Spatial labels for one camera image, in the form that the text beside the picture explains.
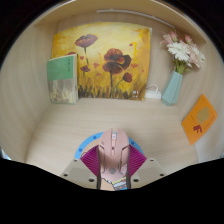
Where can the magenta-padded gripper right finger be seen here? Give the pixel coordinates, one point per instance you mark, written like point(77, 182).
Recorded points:
point(148, 170)

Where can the yellow poppy painting canvas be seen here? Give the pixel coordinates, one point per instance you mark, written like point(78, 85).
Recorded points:
point(106, 36)

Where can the pink and white flower bouquet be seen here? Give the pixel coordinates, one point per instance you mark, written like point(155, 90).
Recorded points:
point(181, 51)

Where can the white charger block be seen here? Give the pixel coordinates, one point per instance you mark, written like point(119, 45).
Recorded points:
point(152, 95)

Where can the pale teal faceted vase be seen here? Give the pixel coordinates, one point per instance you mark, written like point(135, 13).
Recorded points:
point(172, 90)

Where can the pink computer mouse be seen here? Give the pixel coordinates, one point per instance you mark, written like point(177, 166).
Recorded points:
point(113, 151)

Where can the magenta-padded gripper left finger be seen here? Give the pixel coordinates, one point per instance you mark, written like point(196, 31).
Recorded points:
point(78, 170)

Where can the white strip light bar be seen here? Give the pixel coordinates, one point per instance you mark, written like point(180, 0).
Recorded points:
point(133, 12)

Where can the green and beige book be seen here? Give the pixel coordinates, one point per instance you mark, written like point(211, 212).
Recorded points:
point(61, 80)

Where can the orange booklet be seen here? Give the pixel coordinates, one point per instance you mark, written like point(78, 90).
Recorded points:
point(199, 119)

